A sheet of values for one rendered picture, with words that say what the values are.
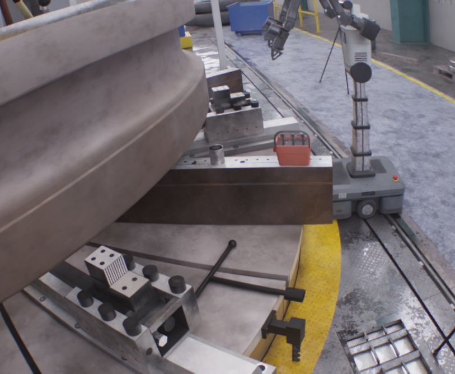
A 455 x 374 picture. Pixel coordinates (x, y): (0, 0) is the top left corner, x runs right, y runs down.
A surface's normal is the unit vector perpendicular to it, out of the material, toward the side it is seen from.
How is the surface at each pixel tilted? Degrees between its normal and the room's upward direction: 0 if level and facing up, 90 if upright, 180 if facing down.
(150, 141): 90
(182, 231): 0
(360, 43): 90
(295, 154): 97
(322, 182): 90
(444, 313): 0
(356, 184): 0
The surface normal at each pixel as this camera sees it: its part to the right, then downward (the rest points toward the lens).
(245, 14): -0.19, 0.51
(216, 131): 0.19, 0.47
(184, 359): -0.13, -0.86
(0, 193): 0.61, -0.20
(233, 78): 0.55, 0.36
